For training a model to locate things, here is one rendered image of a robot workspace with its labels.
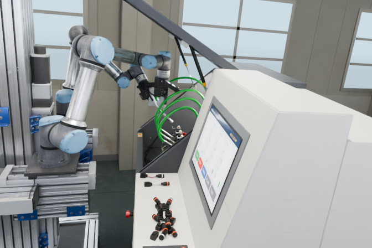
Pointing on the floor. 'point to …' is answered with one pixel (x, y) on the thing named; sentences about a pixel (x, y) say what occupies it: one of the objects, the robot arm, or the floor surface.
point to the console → (270, 165)
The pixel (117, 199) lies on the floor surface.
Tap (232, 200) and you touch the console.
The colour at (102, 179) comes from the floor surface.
